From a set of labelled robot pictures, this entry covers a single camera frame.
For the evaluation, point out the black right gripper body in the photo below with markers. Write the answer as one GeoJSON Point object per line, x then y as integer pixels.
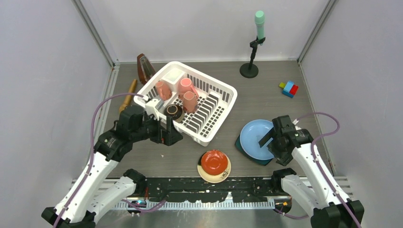
{"type": "Point", "coordinates": [283, 156]}

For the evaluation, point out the white mug pink handle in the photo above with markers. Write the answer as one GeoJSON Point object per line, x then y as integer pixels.
{"type": "Point", "coordinates": [190, 102]}

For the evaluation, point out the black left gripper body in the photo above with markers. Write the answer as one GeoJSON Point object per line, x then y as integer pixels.
{"type": "Point", "coordinates": [158, 135]}

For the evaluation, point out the pink cup white inside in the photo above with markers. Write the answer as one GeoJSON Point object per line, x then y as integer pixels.
{"type": "Point", "coordinates": [186, 85]}

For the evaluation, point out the orange saucer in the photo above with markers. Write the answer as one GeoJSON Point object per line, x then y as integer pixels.
{"type": "Point", "coordinates": [214, 162]}

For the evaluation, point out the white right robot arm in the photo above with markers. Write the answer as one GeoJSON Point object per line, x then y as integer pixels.
{"type": "Point", "coordinates": [325, 202]}

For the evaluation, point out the dark green square plate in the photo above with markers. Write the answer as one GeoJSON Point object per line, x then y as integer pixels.
{"type": "Point", "coordinates": [240, 149]}

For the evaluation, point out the green microphone on stand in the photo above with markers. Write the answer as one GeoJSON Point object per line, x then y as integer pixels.
{"type": "Point", "coordinates": [250, 70]}

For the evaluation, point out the brown wooden metronome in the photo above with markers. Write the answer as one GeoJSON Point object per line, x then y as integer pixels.
{"type": "Point", "coordinates": [144, 68]}

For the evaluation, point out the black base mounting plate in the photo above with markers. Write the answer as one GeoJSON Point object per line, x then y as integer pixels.
{"type": "Point", "coordinates": [241, 189]}

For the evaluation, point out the cream patterned plate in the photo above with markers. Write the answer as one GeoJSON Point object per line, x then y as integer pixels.
{"type": "Point", "coordinates": [214, 178]}

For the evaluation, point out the white plastic dish rack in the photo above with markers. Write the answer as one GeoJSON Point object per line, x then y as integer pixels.
{"type": "Point", "coordinates": [201, 102]}

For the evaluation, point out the pink mug with handle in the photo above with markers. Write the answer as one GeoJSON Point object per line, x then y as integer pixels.
{"type": "Point", "coordinates": [163, 90]}

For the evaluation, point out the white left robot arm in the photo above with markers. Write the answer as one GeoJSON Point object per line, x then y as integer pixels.
{"type": "Point", "coordinates": [81, 208]}

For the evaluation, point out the colourful toy blocks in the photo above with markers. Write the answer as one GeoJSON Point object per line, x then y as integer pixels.
{"type": "Point", "coordinates": [289, 89]}

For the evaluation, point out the wooden rolling pin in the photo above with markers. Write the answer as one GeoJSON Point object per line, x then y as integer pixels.
{"type": "Point", "coordinates": [128, 98]}

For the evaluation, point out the light blue plate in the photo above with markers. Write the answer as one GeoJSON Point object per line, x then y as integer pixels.
{"type": "Point", "coordinates": [250, 136]}

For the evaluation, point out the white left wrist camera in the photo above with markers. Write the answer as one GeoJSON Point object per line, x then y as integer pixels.
{"type": "Point", "coordinates": [152, 107]}

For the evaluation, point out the brown ceramic bowl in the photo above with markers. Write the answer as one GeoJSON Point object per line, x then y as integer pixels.
{"type": "Point", "coordinates": [175, 111]}

